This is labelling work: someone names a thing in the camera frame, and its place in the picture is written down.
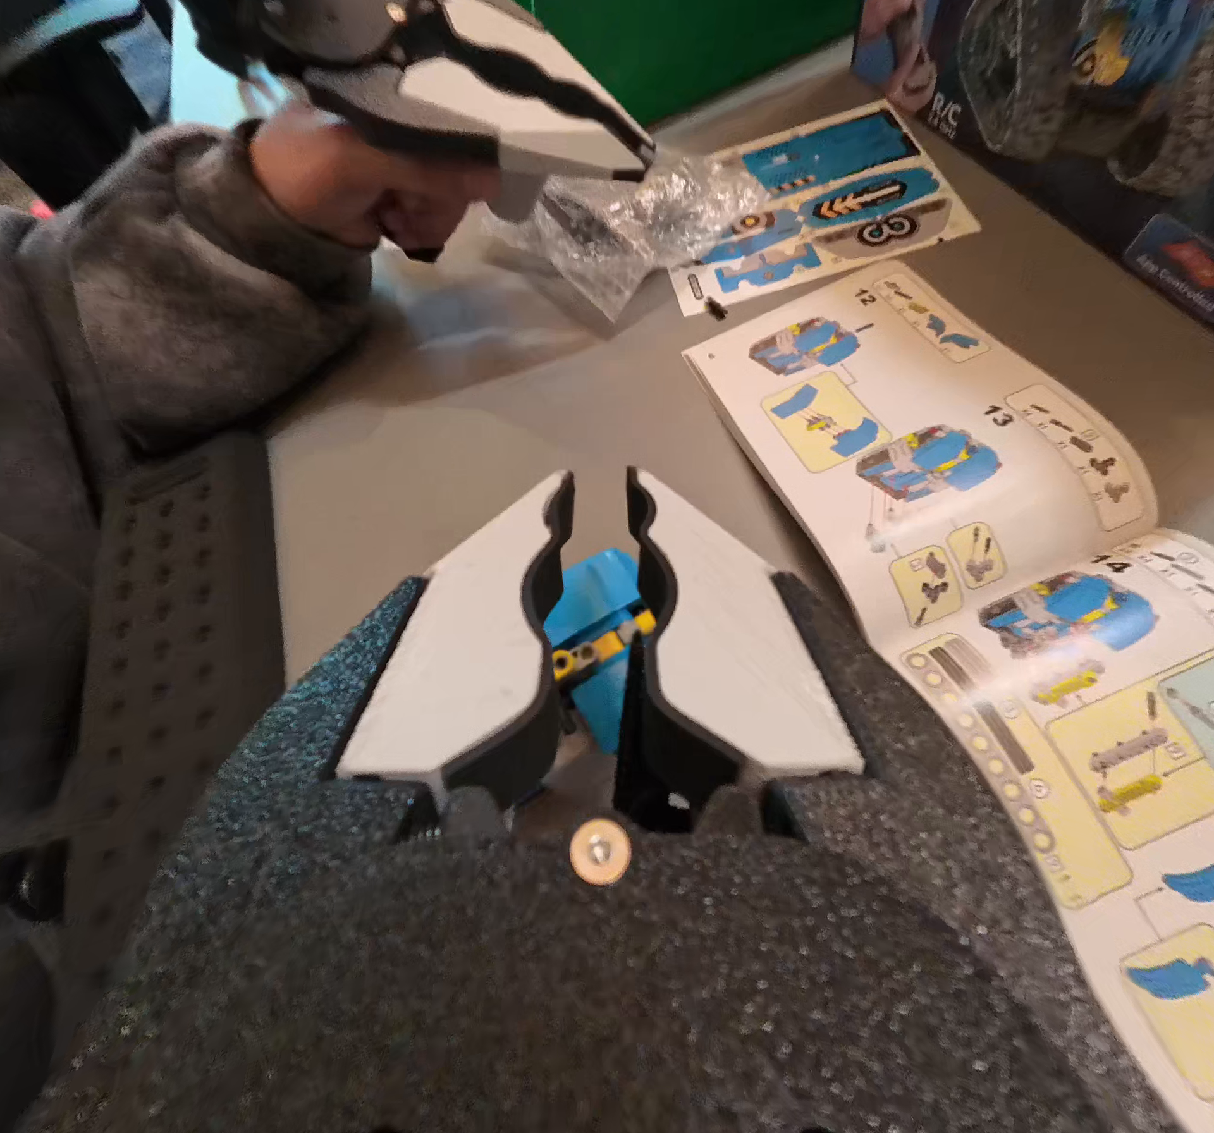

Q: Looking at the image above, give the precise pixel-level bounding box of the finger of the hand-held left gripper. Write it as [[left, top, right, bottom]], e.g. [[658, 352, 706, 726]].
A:
[[428, 0, 658, 159], [397, 58, 652, 185]]

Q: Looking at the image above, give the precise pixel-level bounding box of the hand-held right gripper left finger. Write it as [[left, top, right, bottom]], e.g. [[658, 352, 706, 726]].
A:
[[336, 470, 577, 810]]

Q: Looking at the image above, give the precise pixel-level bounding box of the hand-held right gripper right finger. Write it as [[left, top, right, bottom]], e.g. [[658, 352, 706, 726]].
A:
[[625, 465, 866, 807]]

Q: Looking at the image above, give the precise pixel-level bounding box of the blue yellow toy brick model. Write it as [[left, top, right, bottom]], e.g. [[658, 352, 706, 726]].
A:
[[542, 544, 658, 755]]

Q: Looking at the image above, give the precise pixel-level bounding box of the person's left forearm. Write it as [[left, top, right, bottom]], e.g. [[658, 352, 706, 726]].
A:
[[66, 121, 376, 452]]

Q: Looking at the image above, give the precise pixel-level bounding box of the grey desk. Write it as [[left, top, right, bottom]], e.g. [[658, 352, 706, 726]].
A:
[[170, 14, 1214, 1057]]

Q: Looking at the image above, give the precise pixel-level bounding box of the person's left hand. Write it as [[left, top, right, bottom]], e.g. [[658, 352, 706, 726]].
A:
[[248, 106, 503, 253]]

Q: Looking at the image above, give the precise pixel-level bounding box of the clear plastic bag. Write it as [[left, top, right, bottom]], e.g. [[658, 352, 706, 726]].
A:
[[476, 148, 770, 325]]

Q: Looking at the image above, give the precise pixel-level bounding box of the green plastic bin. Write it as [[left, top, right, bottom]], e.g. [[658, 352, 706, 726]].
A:
[[448, 0, 875, 124]]

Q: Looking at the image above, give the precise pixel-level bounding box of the white instruction booklet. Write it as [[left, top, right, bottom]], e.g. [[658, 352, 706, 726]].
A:
[[680, 259, 1214, 1133]]

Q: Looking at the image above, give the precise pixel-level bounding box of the black office chair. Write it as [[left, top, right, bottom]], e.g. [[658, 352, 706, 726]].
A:
[[0, 0, 174, 205]]

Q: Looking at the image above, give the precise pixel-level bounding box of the printed paper sheet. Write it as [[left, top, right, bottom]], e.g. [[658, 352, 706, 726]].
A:
[[665, 97, 982, 319]]

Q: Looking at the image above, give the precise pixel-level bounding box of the black round knob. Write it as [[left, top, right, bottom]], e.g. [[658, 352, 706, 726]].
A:
[[0, 842, 69, 923]]

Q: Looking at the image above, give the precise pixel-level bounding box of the dark blue toy kit box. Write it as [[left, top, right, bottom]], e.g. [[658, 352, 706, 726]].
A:
[[849, 0, 1214, 329]]

